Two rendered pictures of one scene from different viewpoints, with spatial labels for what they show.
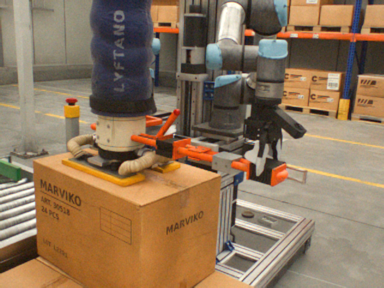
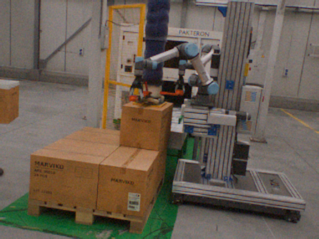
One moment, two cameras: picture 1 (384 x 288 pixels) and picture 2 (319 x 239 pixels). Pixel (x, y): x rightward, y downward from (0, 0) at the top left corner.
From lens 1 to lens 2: 2.88 m
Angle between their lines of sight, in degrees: 61
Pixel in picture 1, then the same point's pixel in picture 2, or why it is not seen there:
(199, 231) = (148, 127)
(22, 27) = (269, 66)
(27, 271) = not seen: hidden behind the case
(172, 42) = not seen: outside the picture
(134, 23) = (148, 53)
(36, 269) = not seen: hidden behind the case
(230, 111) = (199, 95)
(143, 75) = (151, 71)
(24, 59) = (266, 84)
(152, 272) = (125, 130)
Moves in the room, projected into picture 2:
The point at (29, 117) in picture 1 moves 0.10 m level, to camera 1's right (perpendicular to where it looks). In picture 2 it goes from (261, 119) to (265, 119)
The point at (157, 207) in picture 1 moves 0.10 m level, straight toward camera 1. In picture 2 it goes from (128, 109) to (118, 109)
